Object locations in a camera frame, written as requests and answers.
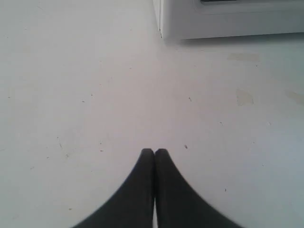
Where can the white microwave oven body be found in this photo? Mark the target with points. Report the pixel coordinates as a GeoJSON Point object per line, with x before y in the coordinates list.
{"type": "Point", "coordinates": [192, 19]}

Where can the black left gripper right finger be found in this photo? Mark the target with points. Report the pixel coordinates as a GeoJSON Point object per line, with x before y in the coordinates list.
{"type": "Point", "coordinates": [177, 203]}

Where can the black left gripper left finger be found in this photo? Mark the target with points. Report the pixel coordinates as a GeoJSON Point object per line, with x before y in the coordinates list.
{"type": "Point", "coordinates": [132, 205]}

